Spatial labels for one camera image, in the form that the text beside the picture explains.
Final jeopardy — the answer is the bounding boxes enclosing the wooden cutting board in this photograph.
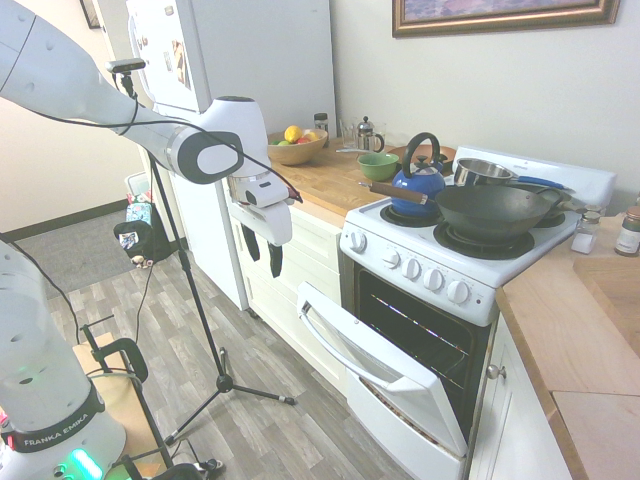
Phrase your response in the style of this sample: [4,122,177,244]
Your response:
[572,255,640,361]

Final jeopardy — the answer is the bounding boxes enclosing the glass salt shaker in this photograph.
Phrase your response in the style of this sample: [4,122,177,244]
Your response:
[570,210,601,254]

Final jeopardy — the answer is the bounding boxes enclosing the white cabinet with knob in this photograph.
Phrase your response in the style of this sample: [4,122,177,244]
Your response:
[467,314,576,480]

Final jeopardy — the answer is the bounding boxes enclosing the blue kettle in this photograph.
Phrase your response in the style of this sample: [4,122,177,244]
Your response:
[390,132,446,218]

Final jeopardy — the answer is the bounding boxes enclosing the white oven door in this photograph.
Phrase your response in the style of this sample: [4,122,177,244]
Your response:
[295,281,470,458]

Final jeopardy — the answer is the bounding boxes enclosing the brown plate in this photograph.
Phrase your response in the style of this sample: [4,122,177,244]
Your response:
[385,144,459,166]

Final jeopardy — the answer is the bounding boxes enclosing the black wok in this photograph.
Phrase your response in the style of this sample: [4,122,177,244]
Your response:
[357,181,587,240]

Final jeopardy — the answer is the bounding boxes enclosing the steel saucepan blue handle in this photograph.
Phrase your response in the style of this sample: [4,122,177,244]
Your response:
[452,157,571,192]

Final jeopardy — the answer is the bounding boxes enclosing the glass french press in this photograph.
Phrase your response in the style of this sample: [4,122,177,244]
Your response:
[355,116,386,153]

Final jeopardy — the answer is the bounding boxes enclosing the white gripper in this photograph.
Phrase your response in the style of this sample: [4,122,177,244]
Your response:
[227,173,295,279]

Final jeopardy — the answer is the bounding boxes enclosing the black clamp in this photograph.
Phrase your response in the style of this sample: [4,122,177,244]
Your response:
[77,315,176,471]

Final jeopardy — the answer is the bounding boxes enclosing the green bowl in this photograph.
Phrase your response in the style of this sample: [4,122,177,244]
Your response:
[356,152,401,182]

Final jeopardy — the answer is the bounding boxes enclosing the wooden fruit bowl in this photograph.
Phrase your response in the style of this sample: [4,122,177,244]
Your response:
[267,128,330,167]

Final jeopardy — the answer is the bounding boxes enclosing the white electric stove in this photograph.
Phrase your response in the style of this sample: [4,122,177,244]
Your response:
[338,145,617,480]

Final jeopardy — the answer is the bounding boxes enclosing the white refrigerator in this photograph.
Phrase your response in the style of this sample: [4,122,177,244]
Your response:
[124,0,338,314]

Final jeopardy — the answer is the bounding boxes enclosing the black camera tripod stand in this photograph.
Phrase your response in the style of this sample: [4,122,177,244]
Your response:
[118,69,298,448]

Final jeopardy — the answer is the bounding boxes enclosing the black exterior camera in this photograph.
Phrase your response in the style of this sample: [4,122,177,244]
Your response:
[105,58,147,75]

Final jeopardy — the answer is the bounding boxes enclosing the gold framed painting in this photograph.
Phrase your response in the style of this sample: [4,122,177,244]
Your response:
[391,0,622,39]

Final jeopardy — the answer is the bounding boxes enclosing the spice jar green label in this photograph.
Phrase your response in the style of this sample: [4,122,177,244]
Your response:
[613,206,640,258]

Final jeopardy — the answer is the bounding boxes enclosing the white storage bin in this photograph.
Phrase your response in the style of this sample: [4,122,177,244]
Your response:
[124,171,154,207]

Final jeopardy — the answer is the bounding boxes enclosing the white cabinet drawers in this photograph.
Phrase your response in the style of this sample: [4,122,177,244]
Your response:
[227,194,351,396]

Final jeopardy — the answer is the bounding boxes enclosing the black patterned bag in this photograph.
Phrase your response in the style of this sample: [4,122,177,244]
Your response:
[112,220,160,270]

